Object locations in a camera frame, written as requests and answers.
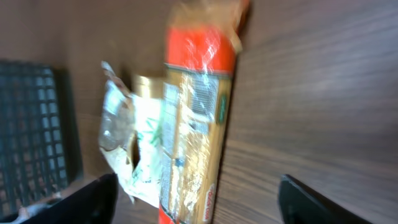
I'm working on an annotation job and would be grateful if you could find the white bamboo print tube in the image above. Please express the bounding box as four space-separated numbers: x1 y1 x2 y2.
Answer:
129 74 165 208

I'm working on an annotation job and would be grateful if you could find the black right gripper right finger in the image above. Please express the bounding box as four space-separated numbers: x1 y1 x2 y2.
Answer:
278 174 371 224

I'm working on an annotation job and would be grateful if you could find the clear brown snack pouch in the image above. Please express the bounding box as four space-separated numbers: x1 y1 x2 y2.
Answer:
98 61 136 195

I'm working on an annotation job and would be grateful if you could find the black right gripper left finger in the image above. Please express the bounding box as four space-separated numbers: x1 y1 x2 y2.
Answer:
1 173 118 224

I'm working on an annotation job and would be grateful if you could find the grey plastic mesh basket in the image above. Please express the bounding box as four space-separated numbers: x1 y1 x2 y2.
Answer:
1 60 83 218

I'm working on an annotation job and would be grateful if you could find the orange gold pasta package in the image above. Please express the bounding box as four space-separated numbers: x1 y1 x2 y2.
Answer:
159 0 249 223

